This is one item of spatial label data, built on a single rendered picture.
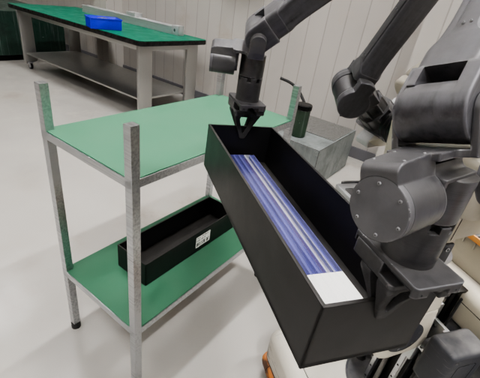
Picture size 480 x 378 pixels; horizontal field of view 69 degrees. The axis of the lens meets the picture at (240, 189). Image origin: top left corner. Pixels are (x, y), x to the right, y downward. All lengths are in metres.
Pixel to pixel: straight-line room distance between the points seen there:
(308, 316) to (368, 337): 0.10
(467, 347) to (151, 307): 1.00
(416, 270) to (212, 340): 1.44
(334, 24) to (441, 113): 3.67
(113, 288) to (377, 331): 1.15
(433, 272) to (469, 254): 0.76
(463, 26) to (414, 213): 0.20
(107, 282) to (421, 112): 1.34
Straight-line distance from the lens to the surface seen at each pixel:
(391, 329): 0.53
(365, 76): 0.87
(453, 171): 0.37
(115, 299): 1.45
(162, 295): 1.45
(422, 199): 0.31
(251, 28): 0.78
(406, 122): 0.37
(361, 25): 3.90
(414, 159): 0.31
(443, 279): 0.42
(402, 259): 0.40
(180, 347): 1.74
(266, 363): 1.60
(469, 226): 0.91
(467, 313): 1.16
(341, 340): 0.49
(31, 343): 1.85
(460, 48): 0.40
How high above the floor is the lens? 1.42
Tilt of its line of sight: 29 degrees down
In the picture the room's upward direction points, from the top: 9 degrees clockwise
